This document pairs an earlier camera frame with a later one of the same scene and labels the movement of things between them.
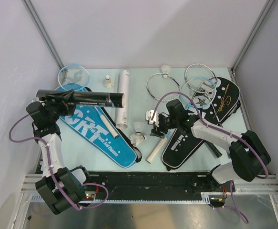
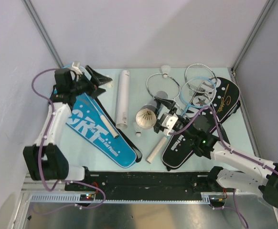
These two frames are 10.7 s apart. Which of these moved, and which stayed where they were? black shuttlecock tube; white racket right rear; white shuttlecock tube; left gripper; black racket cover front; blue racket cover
Moved: left gripper; black shuttlecock tube
Stayed: blue racket cover; black racket cover front; white racket right rear; white shuttlecock tube
